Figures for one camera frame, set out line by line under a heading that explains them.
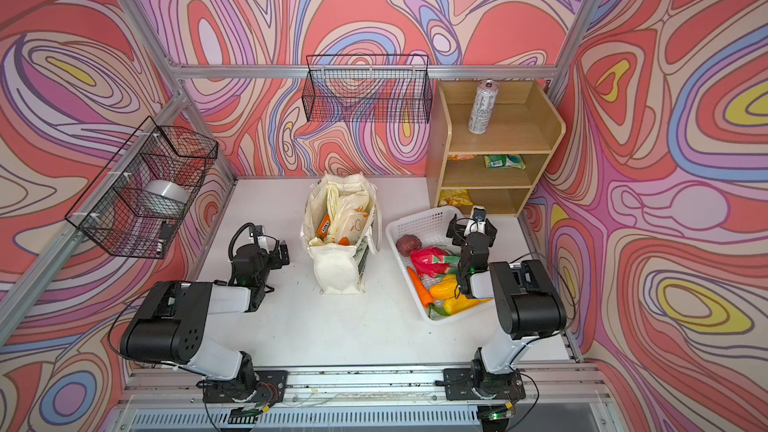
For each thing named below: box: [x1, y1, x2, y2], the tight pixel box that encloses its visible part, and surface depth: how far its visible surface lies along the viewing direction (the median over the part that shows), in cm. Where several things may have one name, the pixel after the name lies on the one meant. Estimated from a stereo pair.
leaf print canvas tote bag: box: [300, 172, 382, 295], surface depth 84 cm
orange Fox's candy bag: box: [315, 212, 331, 241], surface depth 92 cm
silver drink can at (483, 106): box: [468, 79, 500, 135], surface depth 82 cm
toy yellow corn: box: [430, 274, 458, 300], surface depth 87 cm
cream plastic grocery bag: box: [308, 184, 370, 246], surface depth 84 cm
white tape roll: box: [145, 179, 190, 204], surface depth 75 cm
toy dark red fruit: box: [396, 234, 422, 257], surface depth 95 cm
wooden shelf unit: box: [426, 80, 566, 217], surface depth 93 cm
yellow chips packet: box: [439, 189, 473, 207], surface depth 110 cm
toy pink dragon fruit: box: [410, 246, 460, 279], surface depth 88 cm
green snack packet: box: [483, 154, 526, 170], surface depth 101 cm
